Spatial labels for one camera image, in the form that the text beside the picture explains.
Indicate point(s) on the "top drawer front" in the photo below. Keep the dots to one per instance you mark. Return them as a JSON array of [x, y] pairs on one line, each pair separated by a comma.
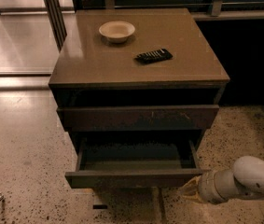
[[137, 118]]

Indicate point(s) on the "drawer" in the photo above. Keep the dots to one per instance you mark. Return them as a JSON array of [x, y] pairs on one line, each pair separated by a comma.
[[137, 118], [127, 165]]

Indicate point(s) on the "black remote control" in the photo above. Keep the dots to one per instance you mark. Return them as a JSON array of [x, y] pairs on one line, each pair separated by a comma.
[[154, 56]]

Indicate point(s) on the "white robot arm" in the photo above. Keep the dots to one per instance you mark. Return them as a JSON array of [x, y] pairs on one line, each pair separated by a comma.
[[243, 181]]

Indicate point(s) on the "white ceramic bowl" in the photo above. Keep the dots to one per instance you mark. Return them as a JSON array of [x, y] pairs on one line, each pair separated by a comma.
[[117, 31]]

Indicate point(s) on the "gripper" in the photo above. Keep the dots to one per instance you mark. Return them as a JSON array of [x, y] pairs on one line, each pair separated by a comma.
[[206, 187]]

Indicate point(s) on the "brown drawer cabinet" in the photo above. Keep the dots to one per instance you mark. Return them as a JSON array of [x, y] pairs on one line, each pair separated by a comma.
[[136, 90]]

